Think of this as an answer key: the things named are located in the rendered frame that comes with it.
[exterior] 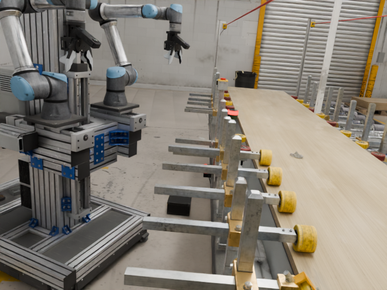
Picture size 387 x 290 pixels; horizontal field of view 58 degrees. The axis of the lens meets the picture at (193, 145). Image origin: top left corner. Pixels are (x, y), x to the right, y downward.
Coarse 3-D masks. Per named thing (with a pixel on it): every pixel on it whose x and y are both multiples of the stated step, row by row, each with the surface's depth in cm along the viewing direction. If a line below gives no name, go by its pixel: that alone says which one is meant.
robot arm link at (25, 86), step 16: (0, 0) 157; (16, 0) 163; (0, 16) 161; (16, 16) 163; (16, 32) 162; (16, 48) 162; (16, 64) 163; (32, 64) 166; (16, 80) 160; (32, 80) 163; (16, 96) 164; (32, 96) 164
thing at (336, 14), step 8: (336, 0) 302; (336, 8) 304; (336, 16) 306; (336, 24) 308; (328, 40) 313; (328, 48) 314; (328, 56) 316; (328, 64) 318; (320, 80) 326; (320, 88) 325; (320, 96) 327; (320, 104) 329; (320, 112) 332
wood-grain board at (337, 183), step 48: (240, 96) 387; (288, 96) 416; (288, 144) 219; (336, 144) 228; (336, 192) 153; (384, 192) 158; (336, 240) 116; (384, 240) 118; (336, 288) 92; (384, 288) 94
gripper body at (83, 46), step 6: (66, 24) 142; (72, 24) 139; (78, 24) 140; (84, 24) 142; (66, 30) 143; (72, 30) 142; (66, 36) 144; (72, 36) 143; (60, 42) 144; (66, 42) 143; (78, 42) 142; (84, 42) 145; (66, 48) 144; (78, 48) 142; (84, 48) 145
